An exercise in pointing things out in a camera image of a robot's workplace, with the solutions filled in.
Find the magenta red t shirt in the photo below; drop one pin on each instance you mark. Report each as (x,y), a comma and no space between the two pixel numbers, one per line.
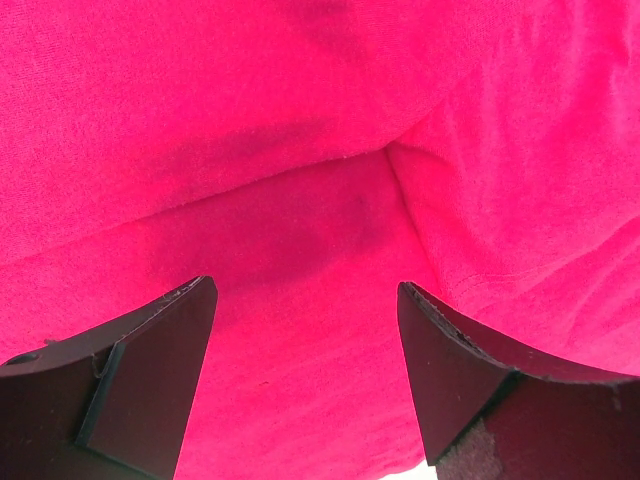
(310,156)

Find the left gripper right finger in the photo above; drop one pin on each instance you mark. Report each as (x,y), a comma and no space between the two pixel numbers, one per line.
(491,407)

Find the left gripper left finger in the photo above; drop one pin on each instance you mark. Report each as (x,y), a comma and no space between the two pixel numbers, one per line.
(112,402)

